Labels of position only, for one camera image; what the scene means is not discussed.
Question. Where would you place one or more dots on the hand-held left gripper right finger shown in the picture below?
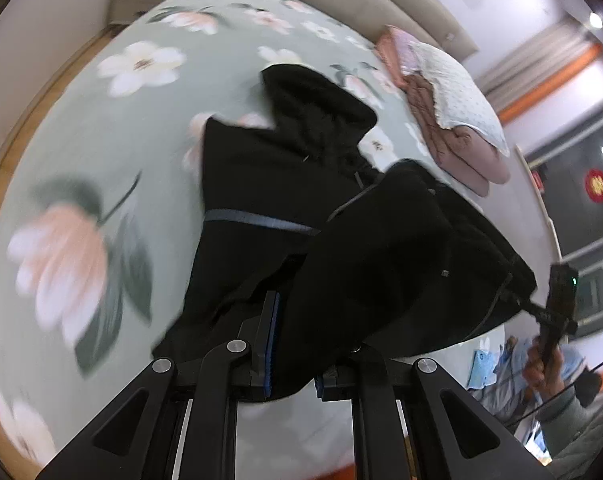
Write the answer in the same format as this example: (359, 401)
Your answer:
(376, 375)

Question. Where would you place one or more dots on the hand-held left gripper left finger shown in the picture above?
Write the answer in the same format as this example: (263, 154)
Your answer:
(274, 340)

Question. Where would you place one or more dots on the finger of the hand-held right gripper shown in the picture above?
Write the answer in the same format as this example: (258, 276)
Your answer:
(534, 308)

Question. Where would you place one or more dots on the black hooded jacket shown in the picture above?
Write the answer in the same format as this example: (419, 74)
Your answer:
(381, 260)

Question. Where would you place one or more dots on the person's right forearm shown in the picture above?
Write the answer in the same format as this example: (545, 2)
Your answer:
(581, 435)

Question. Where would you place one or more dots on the person's right hand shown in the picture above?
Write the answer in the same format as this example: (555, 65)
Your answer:
(544, 375)

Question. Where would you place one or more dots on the dark window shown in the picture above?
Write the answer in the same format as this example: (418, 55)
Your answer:
(571, 210)

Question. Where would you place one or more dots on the red round window sticker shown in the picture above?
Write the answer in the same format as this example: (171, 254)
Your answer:
(597, 185)

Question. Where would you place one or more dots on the folded mauve quilt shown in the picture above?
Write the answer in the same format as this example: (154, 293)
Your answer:
(461, 160)

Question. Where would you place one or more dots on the orange curtain band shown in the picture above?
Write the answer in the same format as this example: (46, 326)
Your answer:
(556, 77)

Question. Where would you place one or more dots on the white dotted pillow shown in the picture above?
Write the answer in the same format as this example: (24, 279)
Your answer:
(461, 95)

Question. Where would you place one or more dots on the beige curtain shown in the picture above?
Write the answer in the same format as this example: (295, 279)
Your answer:
(531, 55)

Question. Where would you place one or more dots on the green floral bed sheet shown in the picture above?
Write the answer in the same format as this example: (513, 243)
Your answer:
(131, 135)

